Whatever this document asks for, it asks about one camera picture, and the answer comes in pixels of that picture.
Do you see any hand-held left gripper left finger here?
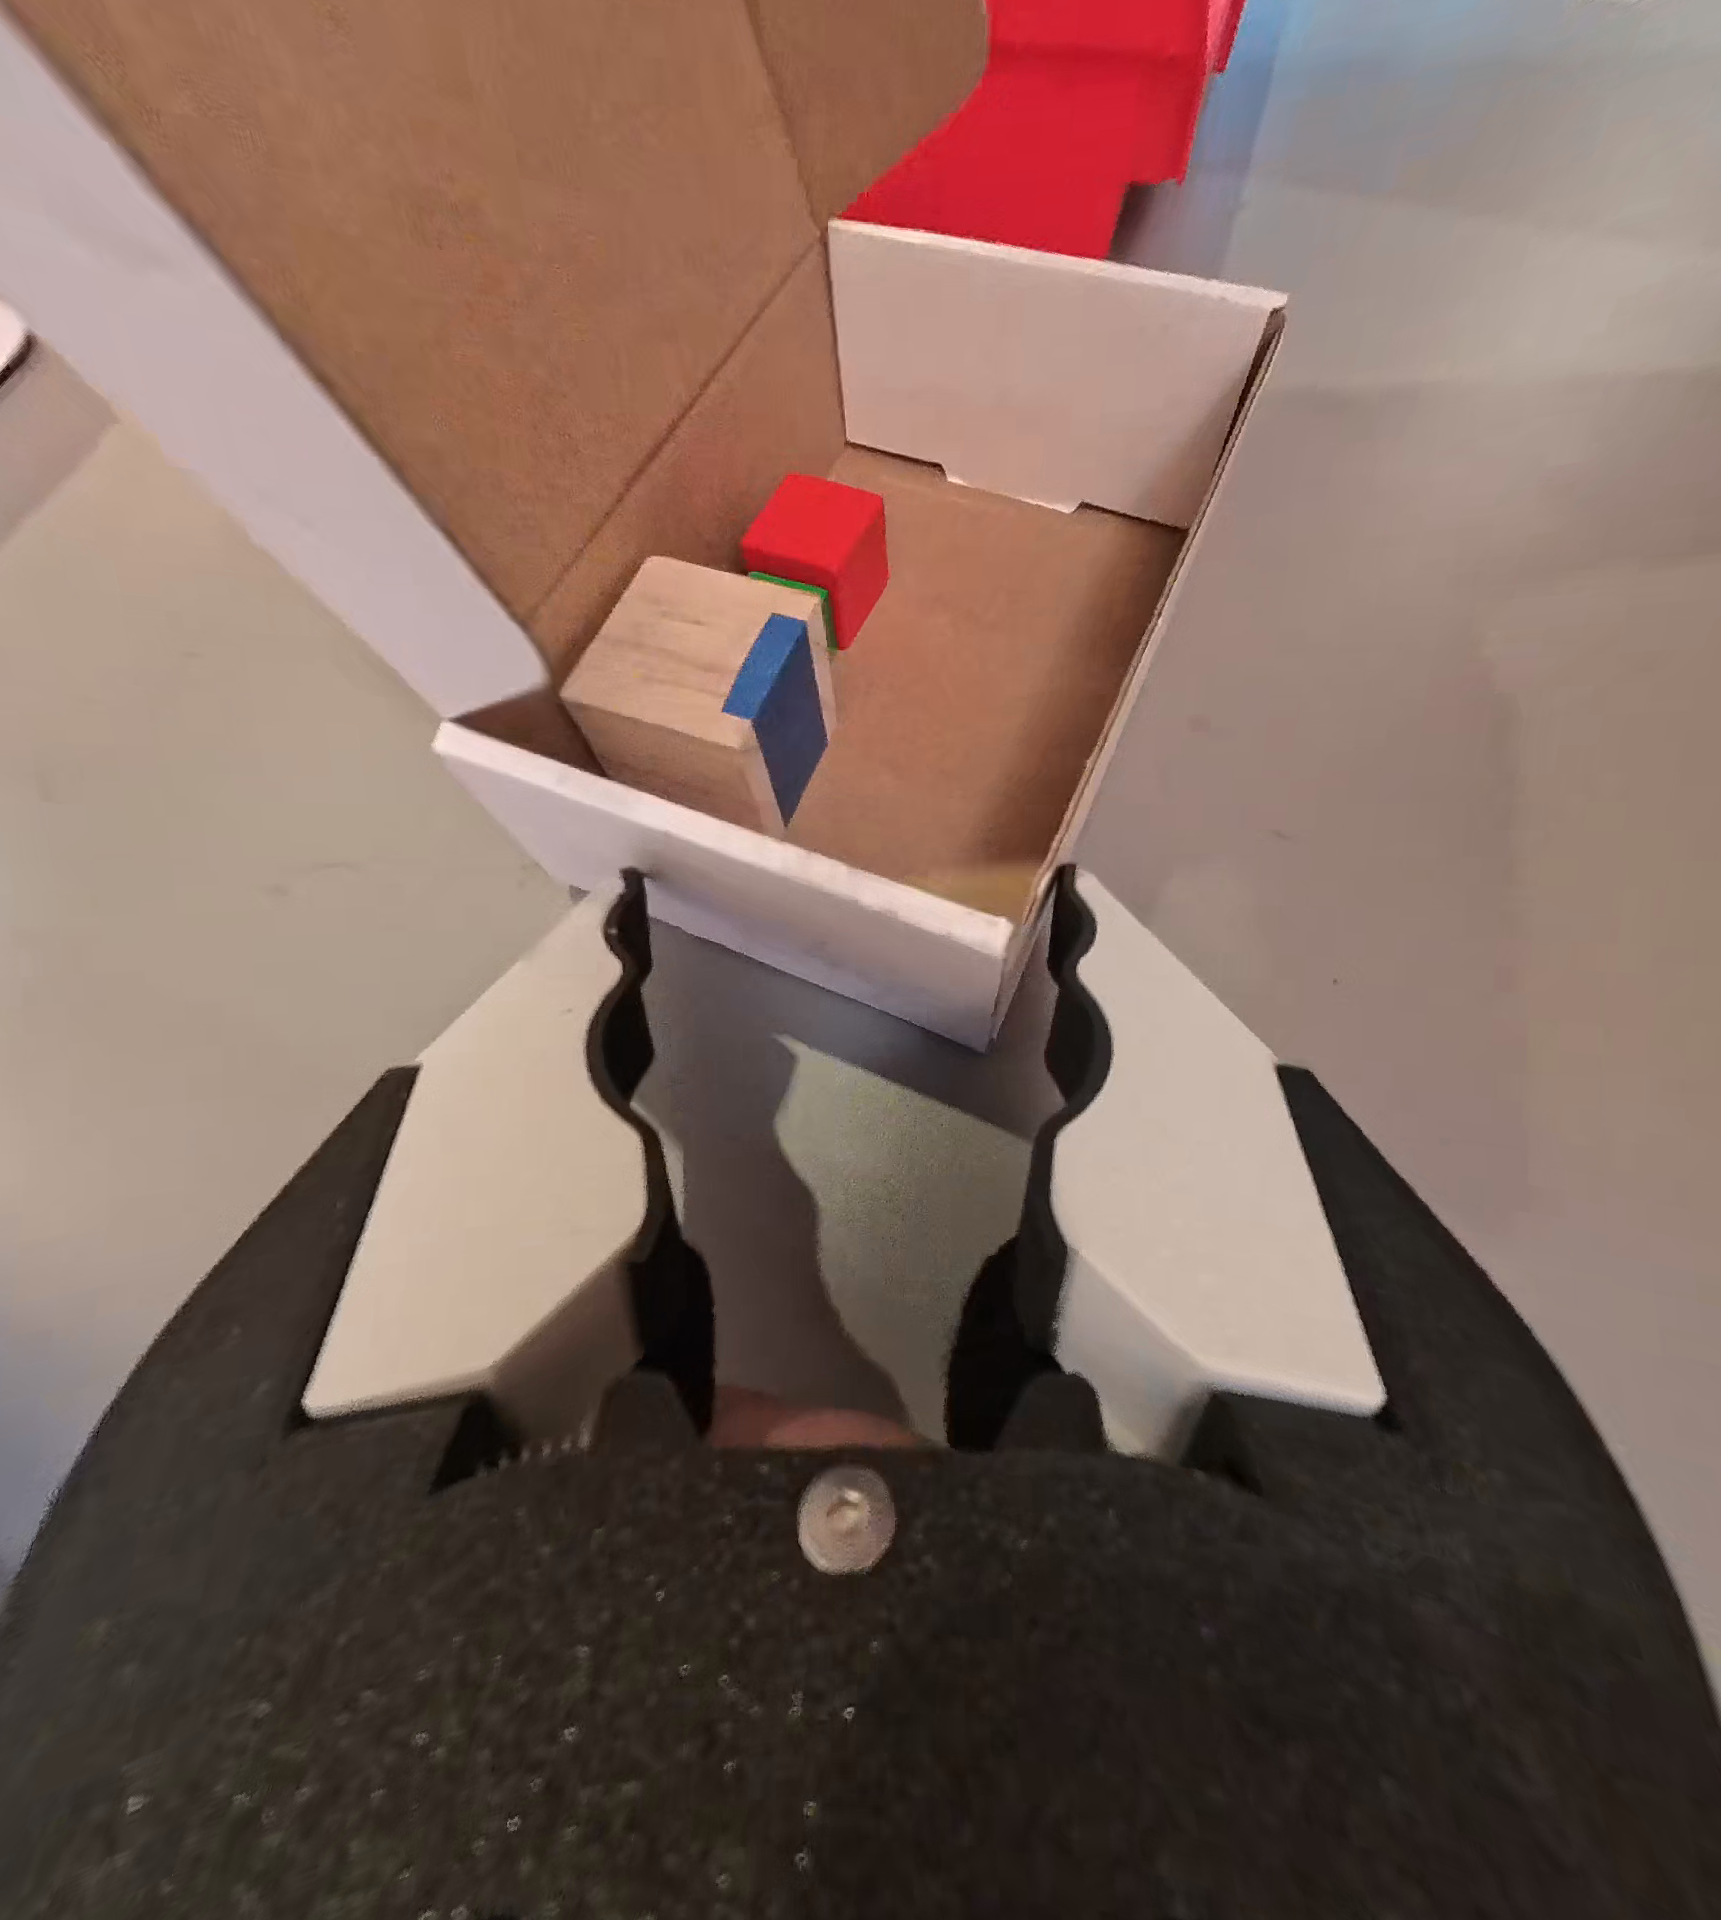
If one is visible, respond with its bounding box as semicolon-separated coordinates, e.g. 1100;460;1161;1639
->
297;871;719;1465

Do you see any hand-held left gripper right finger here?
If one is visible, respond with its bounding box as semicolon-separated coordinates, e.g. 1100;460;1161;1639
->
943;866;1391;1460

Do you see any blue wooden block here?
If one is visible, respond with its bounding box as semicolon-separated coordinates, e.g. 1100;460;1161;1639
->
561;555;839;834

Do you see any white cardboard mailer box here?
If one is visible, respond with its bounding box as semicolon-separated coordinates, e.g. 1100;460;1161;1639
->
0;0;1289;1052

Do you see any green cube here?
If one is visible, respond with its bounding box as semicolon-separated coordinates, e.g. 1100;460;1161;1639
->
747;570;840;652

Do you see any red cube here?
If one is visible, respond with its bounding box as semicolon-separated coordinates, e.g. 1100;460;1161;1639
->
740;472;888;650

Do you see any red plastic bin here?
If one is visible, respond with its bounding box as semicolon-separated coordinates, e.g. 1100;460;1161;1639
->
836;0;1245;261

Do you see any grey desk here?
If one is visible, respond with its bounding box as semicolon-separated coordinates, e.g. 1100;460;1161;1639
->
0;0;1721;1803

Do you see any person's left hand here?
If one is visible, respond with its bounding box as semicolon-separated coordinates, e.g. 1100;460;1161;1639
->
711;1383;923;1453

